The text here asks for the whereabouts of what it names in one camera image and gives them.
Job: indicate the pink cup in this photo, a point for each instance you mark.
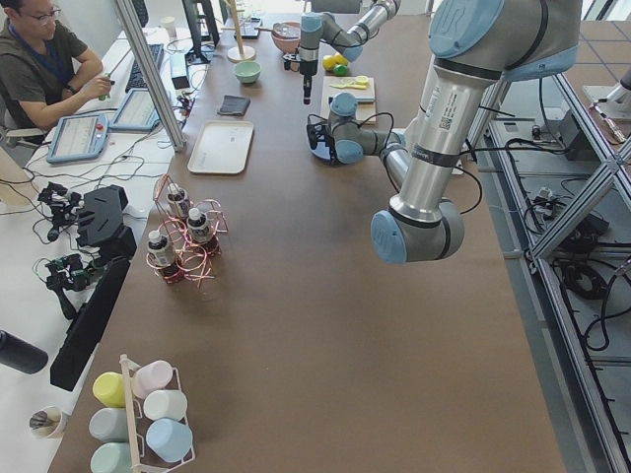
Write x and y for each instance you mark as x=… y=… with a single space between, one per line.
x=151 y=377

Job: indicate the whole yellow lemon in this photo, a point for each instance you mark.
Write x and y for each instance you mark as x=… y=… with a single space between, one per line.
x=328 y=62
x=340 y=59

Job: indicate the blue teach pendant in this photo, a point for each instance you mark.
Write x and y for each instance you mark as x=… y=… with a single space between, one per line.
x=78 y=138
x=136 y=113

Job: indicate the grey cup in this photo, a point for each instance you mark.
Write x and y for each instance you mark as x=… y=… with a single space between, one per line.
x=109 y=424

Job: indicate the wooden cutting board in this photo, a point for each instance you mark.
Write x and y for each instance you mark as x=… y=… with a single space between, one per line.
x=366 y=108

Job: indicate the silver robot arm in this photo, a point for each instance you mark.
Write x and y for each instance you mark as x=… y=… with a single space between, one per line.
x=316 y=28
x=475 y=44

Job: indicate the wooden mug tree stand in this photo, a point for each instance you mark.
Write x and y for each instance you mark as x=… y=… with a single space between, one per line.
x=240 y=52

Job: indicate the dark drink bottle white cap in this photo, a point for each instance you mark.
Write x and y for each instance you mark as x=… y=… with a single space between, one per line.
x=178 y=201

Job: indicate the white cup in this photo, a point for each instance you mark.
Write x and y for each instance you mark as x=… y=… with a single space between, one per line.
x=165 y=403

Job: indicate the pink bowl with ice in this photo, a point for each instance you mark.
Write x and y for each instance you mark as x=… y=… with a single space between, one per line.
x=286 y=36

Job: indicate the seated man with glasses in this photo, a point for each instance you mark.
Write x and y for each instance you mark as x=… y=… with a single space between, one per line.
x=46 y=72

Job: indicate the grey folded cloth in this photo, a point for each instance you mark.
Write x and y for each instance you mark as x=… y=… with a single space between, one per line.
x=233 y=106

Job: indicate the black thermos bottle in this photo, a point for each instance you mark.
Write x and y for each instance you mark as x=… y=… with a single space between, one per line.
x=20 y=355

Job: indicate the copper wire bottle rack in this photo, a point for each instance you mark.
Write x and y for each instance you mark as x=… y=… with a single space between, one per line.
x=195 y=261

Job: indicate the green lime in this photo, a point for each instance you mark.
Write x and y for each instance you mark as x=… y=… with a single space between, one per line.
x=340 y=70

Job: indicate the pale green cup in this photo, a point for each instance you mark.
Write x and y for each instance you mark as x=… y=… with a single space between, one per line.
x=111 y=457

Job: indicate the cream rabbit tray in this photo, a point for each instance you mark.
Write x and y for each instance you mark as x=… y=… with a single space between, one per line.
x=221 y=147

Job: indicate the blue plate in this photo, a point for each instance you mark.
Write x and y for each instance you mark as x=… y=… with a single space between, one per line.
x=319 y=152

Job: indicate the paper cup with utensils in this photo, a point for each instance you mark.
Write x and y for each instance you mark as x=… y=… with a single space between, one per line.
x=48 y=423

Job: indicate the yellow plastic knife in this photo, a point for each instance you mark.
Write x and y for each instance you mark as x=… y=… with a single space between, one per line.
x=350 y=85

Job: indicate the light blue cup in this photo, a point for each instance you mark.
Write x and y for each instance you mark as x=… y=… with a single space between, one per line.
x=169 y=439

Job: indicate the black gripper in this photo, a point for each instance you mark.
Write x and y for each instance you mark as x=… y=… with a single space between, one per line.
x=329 y=144
x=308 y=67

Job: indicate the pale green bowl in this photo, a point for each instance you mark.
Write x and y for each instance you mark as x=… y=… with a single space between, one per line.
x=247 y=72

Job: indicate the yellow cup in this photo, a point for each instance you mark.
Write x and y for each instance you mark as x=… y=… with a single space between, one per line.
x=108 y=388

